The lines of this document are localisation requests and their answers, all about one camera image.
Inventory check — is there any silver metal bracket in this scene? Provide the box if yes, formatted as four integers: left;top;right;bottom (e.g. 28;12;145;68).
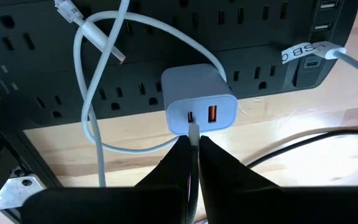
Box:
0;167;47;215

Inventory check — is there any white cable with paper tag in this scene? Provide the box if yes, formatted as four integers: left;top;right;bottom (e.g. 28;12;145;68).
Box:
280;41;358;81

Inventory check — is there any white USB cable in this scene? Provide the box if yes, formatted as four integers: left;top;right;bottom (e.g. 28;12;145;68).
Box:
53;0;228;189

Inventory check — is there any long black cable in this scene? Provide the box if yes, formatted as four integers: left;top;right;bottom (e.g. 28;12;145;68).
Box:
246;128;358;169

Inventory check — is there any black aluminium table frame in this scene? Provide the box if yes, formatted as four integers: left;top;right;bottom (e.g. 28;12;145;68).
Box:
0;123;63;224

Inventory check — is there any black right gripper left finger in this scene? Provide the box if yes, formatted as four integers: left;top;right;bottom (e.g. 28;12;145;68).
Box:
20;136;198;224

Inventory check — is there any black power strip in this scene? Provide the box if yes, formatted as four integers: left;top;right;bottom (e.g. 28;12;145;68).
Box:
0;0;358;131

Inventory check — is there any white USB wall charger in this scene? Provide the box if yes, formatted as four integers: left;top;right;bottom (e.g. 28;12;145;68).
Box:
161;63;239;136

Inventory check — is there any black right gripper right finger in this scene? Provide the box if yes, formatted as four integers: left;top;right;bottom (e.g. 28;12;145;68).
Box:
199;136;358;224

